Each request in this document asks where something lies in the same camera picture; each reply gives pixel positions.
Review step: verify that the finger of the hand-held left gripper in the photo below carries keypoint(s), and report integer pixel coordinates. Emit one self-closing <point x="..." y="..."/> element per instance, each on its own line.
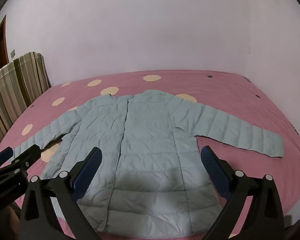
<point x="3" y="153"/>
<point x="27" y="155"/>

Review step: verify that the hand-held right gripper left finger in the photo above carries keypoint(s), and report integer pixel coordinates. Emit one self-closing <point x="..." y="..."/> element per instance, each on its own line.
<point x="88" y="168"/>

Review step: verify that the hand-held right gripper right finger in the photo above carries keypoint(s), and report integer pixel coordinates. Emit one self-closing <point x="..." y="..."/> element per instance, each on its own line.
<point x="213" y="168"/>

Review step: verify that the light blue puffer jacket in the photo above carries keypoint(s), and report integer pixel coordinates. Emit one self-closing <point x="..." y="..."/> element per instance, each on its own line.
<point x="150" y="140"/>

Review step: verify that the striped padded headboard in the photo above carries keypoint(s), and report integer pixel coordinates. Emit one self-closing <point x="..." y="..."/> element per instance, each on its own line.
<point x="17" y="87"/>

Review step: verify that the pink polka-dot bed sheet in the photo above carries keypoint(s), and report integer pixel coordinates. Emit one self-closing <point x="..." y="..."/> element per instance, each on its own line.
<point x="227" y="97"/>

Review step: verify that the brown wooden door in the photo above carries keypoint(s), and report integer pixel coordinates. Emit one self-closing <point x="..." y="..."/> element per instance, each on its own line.
<point x="0" y="47"/>

